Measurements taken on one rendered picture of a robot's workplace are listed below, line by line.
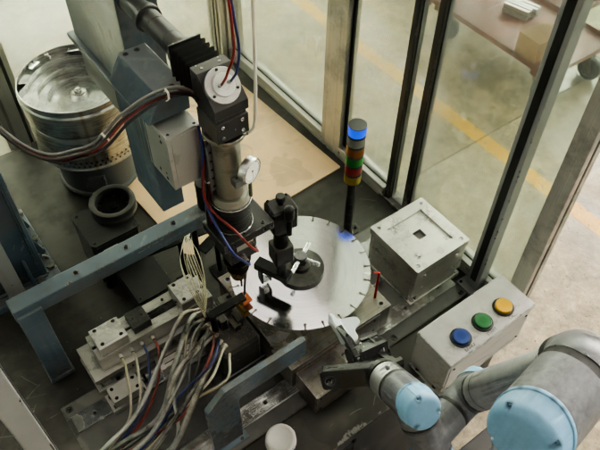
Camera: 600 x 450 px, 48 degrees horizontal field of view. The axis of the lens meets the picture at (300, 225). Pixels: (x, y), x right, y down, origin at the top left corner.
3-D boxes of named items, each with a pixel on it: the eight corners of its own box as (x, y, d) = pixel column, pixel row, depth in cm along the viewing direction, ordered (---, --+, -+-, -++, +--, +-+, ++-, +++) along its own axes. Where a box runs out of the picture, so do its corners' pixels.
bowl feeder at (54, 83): (124, 124, 220) (101, 29, 193) (171, 179, 204) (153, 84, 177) (34, 163, 208) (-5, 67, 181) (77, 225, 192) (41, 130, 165)
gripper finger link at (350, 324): (347, 306, 152) (368, 339, 147) (324, 316, 150) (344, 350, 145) (348, 299, 149) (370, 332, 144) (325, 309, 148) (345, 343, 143)
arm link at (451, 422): (474, 440, 132) (457, 398, 128) (437, 480, 127) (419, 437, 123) (444, 427, 139) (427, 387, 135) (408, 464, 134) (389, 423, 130)
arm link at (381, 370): (382, 410, 132) (373, 375, 129) (371, 400, 136) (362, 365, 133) (414, 395, 134) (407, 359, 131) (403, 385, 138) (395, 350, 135)
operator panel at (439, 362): (487, 307, 176) (501, 273, 165) (520, 337, 171) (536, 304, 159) (408, 363, 165) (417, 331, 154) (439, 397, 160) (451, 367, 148)
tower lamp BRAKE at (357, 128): (358, 125, 164) (359, 115, 162) (370, 135, 162) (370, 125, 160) (344, 132, 163) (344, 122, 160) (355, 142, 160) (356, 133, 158)
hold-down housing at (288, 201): (288, 247, 147) (287, 182, 132) (298, 262, 144) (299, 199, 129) (265, 256, 145) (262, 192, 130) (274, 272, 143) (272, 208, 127)
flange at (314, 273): (312, 295, 154) (312, 288, 152) (268, 278, 157) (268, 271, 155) (331, 260, 160) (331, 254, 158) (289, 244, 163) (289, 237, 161)
